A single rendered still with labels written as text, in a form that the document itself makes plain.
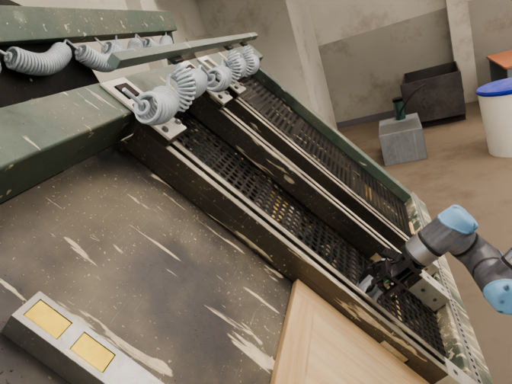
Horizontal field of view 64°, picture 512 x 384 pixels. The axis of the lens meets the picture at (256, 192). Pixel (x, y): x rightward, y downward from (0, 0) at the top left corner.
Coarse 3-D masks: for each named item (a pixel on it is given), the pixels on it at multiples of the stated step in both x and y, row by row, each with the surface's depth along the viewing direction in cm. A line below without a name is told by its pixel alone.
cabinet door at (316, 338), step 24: (288, 312) 89; (312, 312) 93; (336, 312) 99; (288, 336) 82; (312, 336) 87; (336, 336) 92; (360, 336) 98; (288, 360) 77; (312, 360) 81; (336, 360) 86; (360, 360) 92; (384, 360) 97
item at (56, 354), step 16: (32, 304) 52; (48, 304) 53; (16, 320) 49; (16, 336) 51; (32, 336) 50; (48, 336) 50; (64, 336) 51; (80, 336) 54; (96, 336) 54; (32, 352) 51; (48, 352) 50; (64, 352) 50; (112, 352) 54; (64, 368) 51; (80, 368) 50; (112, 368) 52; (128, 368) 54
